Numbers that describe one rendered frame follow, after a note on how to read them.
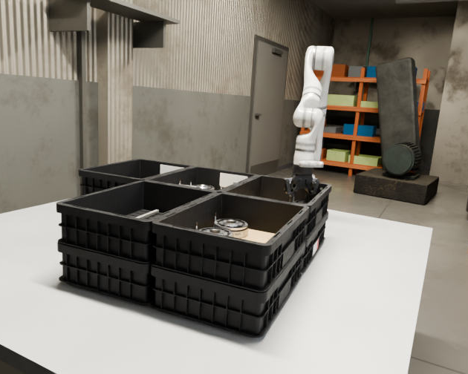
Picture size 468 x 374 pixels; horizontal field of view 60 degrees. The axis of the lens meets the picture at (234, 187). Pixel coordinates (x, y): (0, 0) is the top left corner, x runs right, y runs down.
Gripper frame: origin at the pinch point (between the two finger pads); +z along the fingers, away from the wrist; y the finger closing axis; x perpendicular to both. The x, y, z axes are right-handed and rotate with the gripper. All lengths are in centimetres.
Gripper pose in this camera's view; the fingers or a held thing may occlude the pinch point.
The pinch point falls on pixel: (299, 201)
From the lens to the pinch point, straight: 154.3
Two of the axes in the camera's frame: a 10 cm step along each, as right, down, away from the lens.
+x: 2.9, 2.1, -9.3
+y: -9.5, 0.0, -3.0
